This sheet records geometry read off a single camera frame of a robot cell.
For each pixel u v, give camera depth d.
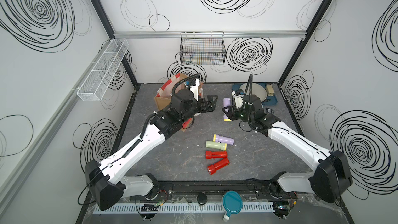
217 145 0.85
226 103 0.77
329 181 0.40
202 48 1.24
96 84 0.85
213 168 0.78
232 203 0.65
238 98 0.72
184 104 0.49
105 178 0.38
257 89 1.15
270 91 1.11
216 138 0.89
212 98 0.60
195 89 0.60
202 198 0.64
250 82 0.62
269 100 1.11
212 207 0.64
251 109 0.60
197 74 0.48
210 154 0.83
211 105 0.60
